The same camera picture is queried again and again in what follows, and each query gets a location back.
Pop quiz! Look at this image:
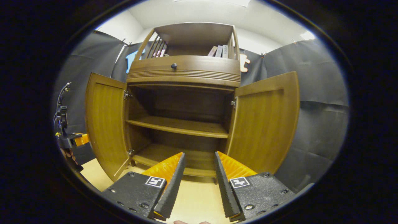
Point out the large ceiling light panel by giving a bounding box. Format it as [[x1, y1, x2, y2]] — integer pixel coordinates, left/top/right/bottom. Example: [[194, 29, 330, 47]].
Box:
[[174, 0, 251, 7]]

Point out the gripper camera cable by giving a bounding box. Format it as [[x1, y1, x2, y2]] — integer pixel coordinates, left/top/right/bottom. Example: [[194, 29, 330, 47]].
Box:
[[55, 82, 72, 125]]

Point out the wooden cabinet drawer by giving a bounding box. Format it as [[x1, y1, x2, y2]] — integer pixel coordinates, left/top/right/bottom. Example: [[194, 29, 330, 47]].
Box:
[[126, 55, 242, 88]]

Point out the wooden double-door shoe cabinet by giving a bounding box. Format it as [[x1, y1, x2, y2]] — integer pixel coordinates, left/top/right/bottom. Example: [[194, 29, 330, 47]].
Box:
[[85, 22, 301, 183]]

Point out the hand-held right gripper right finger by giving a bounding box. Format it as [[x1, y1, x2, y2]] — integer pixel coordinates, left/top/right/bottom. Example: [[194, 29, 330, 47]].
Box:
[[214, 151, 296, 222]]

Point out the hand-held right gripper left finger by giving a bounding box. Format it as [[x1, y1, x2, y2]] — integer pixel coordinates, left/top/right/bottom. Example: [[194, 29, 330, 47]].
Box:
[[101, 152, 187, 222]]

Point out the wooden inner cabinet shelf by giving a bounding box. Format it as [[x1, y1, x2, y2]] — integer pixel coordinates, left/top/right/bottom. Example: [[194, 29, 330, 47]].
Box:
[[126, 115, 230, 139]]

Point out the wooden cabinet door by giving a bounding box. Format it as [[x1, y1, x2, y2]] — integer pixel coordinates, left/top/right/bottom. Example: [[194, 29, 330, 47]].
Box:
[[225, 71, 301, 175], [85, 72, 134, 183]]

